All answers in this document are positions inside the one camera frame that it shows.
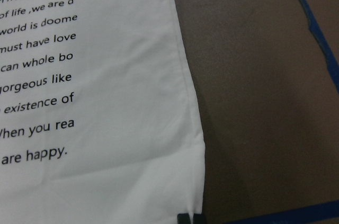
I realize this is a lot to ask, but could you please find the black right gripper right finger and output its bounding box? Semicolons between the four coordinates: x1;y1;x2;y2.
193;213;204;224

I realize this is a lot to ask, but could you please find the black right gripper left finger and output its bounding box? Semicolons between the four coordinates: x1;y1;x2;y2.
177;213;190;224

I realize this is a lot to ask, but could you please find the white long-sleeve printed shirt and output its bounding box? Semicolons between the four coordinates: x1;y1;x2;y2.
1;0;205;223

